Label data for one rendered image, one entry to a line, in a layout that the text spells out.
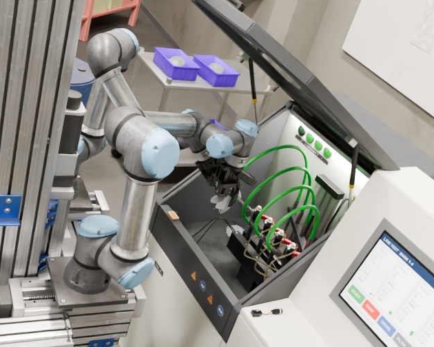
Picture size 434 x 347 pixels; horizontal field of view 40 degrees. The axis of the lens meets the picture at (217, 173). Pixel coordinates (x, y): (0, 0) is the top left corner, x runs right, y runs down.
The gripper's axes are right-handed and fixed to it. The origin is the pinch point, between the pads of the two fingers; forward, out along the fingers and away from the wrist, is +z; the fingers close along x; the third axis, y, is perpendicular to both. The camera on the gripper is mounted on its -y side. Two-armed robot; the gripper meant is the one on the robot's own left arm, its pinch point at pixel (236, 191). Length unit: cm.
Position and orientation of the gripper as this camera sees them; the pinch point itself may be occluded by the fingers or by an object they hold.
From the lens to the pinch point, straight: 227.8
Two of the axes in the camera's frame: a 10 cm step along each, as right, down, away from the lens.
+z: 4.8, 7.3, 4.9
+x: 3.6, 3.5, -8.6
